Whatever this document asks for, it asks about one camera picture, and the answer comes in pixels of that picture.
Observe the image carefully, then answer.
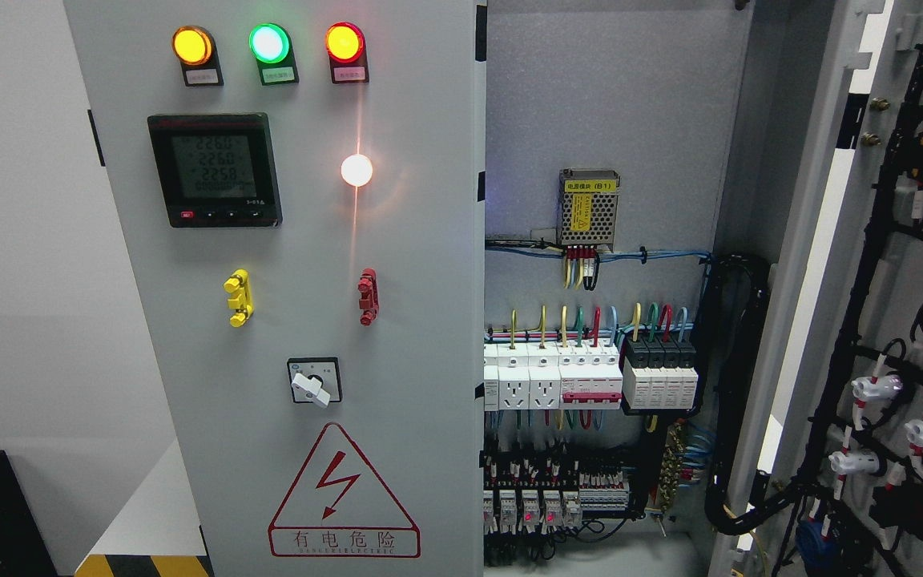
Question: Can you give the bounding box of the grey cabinet door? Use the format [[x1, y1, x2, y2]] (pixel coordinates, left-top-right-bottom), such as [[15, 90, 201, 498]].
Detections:
[[65, 1, 485, 576], [704, 1, 923, 576]]

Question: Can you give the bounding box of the red indicator lamp left door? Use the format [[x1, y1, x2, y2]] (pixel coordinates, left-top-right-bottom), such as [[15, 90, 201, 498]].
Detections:
[[325, 22, 369, 84]]

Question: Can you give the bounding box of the green indicator lamp left door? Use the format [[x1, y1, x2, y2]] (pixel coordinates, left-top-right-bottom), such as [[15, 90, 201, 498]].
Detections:
[[248, 22, 298, 87]]

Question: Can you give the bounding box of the yellow indicator lamp left door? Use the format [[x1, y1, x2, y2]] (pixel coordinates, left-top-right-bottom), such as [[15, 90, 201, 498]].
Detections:
[[171, 25, 224, 87]]

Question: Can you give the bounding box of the white socket breaker row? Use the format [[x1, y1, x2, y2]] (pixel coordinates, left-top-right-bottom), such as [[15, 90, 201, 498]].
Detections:
[[482, 341, 622, 412]]

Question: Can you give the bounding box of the metal mesh power supply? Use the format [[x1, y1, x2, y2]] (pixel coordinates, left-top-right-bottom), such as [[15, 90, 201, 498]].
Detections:
[[557, 168, 620, 246]]

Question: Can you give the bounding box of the white glowing indicator lamp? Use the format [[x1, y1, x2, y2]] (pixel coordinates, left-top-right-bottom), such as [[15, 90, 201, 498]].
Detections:
[[341, 153, 373, 188]]

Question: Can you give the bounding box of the black grey surge protector block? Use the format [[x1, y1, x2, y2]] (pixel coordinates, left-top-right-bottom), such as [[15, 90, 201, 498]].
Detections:
[[620, 337, 699, 416]]

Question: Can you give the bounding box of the lower relay terminal row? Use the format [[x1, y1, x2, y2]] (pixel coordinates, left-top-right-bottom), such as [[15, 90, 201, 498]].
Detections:
[[479, 443, 631, 535]]

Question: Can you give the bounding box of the red triangle warning sticker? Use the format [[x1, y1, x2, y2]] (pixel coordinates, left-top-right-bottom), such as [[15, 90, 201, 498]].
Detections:
[[268, 422, 421, 558]]

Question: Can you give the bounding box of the black digital power meter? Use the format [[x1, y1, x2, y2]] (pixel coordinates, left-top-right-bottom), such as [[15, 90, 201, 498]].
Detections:
[[147, 113, 282, 228]]

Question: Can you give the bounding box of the red terminal post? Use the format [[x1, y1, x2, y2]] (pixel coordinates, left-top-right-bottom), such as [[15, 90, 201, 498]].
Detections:
[[357, 268, 380, 326]]

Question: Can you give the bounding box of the white rotary selector switch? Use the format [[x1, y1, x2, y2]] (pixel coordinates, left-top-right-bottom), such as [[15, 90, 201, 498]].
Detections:
[[286, 357, 343, 408]]

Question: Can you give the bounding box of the yellow terminal post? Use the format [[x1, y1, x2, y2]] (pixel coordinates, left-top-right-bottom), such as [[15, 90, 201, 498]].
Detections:
[[224, 268, 254, 328]]

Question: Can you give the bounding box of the black cable loom right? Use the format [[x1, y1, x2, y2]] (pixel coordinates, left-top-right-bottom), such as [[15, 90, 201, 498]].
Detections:
[[703, 252, 800, 536]]

